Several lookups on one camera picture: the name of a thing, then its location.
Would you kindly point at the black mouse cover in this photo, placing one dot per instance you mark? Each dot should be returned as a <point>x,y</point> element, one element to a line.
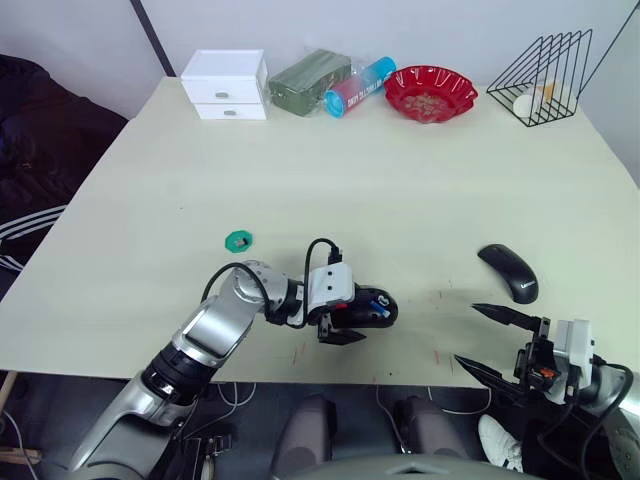
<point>510,272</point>

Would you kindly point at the black slanted wall strip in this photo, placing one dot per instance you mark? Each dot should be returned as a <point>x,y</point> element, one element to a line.
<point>152,37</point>

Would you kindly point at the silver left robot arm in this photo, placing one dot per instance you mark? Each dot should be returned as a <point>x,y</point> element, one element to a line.
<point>215,325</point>

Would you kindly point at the red scalloped plastic bowl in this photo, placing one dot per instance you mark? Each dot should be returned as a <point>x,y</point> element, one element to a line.
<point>450,85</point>

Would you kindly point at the green round receiver holder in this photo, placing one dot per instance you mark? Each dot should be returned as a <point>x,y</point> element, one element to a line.
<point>234,244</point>

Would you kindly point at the green wrapped package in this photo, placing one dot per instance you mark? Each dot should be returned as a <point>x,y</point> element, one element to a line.
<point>305,77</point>

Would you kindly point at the snacks in bowl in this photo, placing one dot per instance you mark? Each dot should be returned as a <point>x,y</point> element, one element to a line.
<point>421,102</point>

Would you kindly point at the black jacket with white stripes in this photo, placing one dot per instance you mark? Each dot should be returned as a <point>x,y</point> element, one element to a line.
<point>45,150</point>

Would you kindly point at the white two-drawer box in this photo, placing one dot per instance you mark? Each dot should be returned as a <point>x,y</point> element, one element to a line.
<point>225,82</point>

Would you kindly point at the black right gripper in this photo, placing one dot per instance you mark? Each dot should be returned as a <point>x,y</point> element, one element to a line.
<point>537,362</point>

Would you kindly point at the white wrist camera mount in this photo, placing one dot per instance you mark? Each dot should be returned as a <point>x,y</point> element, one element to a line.
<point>330,285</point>
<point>575,345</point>

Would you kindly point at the white shoe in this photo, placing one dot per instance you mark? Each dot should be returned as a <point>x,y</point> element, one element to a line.
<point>497,442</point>

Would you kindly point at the blue pink snack tube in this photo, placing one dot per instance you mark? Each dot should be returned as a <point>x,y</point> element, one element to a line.
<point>357,87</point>

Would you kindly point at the thin black slanted rod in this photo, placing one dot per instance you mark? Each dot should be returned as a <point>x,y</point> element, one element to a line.
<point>612,45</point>

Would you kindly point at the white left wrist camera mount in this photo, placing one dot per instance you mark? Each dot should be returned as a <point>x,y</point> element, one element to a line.
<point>330,285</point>

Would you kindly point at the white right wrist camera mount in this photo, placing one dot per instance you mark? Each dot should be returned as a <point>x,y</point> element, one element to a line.
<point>575,345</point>

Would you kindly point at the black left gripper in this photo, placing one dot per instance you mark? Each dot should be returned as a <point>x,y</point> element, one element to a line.
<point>345,316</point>

